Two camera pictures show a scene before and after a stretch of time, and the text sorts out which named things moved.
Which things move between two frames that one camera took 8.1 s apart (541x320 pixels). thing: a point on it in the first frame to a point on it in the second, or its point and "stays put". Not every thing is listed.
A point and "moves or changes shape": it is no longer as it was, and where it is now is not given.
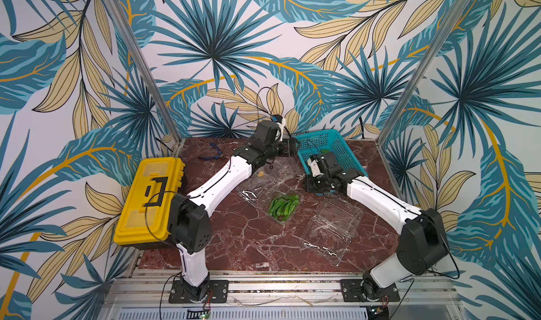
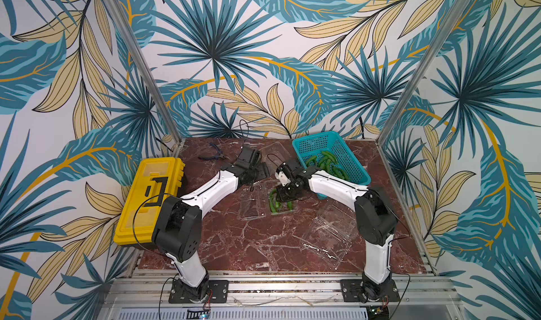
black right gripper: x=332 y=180 to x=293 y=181
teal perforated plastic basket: x=330 y=140 stays put
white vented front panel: x=246 y=313 stays put
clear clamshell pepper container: x=276 y=193 moves or changes shape
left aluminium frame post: x=140 y=56 stays put
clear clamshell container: x=330 y=229 stays put
